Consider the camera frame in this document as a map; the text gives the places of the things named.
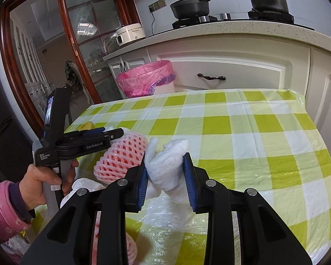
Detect twisted white plastic bag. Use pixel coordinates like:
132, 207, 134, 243
60, 178, 104, 209

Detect person's left forearm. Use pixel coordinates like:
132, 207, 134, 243
0, 181, 36, 243

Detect triple wall outlet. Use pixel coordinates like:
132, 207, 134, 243
148, 0, 167, 11

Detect trash bin with pink bag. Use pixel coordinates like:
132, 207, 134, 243
116, 60, 177, 98

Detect wooden sliding glass door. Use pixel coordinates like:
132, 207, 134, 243
0, 0, 133, 130

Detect yellow sponge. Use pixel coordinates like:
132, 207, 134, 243
77, 121, 96, 132

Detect person's left hand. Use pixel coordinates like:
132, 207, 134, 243
19, 159, 80, 210

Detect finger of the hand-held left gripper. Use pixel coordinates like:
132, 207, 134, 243
62, 127, 125, 144

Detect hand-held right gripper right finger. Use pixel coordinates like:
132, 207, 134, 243
182, 152, 312, 265

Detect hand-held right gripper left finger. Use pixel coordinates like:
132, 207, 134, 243
22, 155, 149, 265

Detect pink foam fruit net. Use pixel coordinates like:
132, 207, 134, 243
92, 218, 138, 265
93, 134, 148, 183

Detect black glass gas stove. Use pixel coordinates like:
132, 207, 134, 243
172, 9, 315, 31

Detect black pot with lid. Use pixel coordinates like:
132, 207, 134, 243
170, 0, 211, 20

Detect white base cabinets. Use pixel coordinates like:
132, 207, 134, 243
107, 37, 331, 133

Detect speckled stone countertop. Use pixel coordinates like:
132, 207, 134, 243
103, 19, 331, 61

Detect dark patterned garment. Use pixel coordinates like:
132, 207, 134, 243
65, 60, 82, 89

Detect white rice cooker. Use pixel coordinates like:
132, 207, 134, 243
116, 23, 146, 47

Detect green checkered tablecloth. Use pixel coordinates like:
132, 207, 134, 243
30, 88, 331, 265

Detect white display cabinet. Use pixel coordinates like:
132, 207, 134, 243
9, 19, 54, 116

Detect white cabinet drawer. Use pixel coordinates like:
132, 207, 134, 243
154, 55, 311, 91

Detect white dining chair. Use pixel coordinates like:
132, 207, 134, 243
65, 60, 90, 103

